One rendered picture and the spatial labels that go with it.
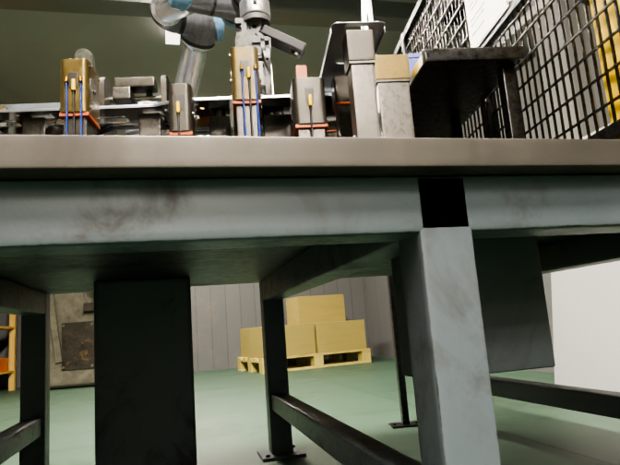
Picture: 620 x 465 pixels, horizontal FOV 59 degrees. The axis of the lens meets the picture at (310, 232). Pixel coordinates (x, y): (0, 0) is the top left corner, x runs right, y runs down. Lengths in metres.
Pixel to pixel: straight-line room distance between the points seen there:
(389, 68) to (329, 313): 5.94
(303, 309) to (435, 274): 6.23
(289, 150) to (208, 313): 7.02
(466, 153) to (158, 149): 0.40
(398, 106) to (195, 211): 0.70
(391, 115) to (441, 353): 0.66
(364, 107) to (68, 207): 0.54
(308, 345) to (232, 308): 1.63
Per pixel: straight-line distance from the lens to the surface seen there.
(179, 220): 0.69
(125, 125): 1.49
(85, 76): 1.26
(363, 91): 1.02
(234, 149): 0.68
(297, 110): 1.17
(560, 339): 3.71
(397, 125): 1.26
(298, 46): 1.42
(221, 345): 7.68
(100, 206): 0.70
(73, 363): 6.79
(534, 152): 0.83
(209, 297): 7.68
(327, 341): 6.56
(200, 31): 1.93
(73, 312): 6.81
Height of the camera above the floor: 0.47
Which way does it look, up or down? 10 degrees up
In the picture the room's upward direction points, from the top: 4 degrees counter-clockwise
